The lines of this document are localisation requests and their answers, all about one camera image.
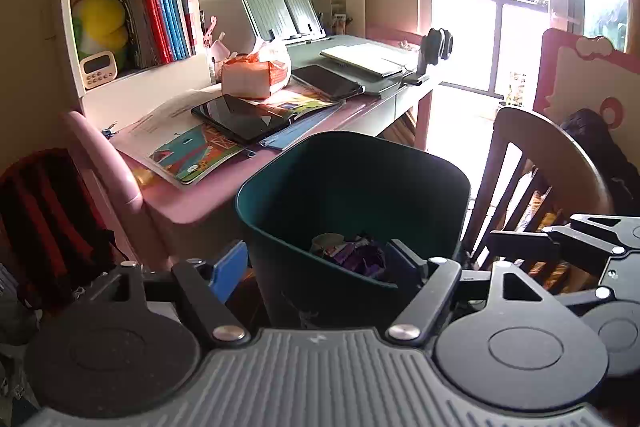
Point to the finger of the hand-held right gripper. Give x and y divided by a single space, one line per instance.
522 244
587 297

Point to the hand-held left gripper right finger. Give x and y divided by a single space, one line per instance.
400 262

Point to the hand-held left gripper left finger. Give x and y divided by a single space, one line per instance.
229 269

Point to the purple wrapper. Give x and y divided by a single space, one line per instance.
357 259

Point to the dark teal trash bin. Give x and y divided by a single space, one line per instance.
350 187

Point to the pink desk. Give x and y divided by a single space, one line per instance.
165 202

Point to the dark wooden chair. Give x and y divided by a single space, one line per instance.
545 142

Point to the open picture book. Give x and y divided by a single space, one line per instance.
200 154

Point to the black cloth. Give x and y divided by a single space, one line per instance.
605 157

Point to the blue folder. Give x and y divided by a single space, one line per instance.
295 132

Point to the large black tablet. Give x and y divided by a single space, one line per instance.
240 117

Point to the pink white board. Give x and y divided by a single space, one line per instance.
575 72

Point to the red black backpack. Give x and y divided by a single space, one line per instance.
45 217

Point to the orange packet in plastic bag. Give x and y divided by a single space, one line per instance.
250 77

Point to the white notebook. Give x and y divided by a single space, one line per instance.
362 59

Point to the black headphones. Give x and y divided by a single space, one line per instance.
435 47

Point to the pink desk ornament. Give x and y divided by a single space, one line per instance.
217 49

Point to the grey green desk board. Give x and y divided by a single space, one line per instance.
310 52

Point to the glass balcony door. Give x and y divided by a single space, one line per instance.
500 7

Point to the white timer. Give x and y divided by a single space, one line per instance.
98 69

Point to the small desk organizer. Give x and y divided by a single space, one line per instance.
332 14

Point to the grey green book stand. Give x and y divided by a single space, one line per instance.
280 9

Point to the yellow green plush toy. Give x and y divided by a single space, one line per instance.
102 19

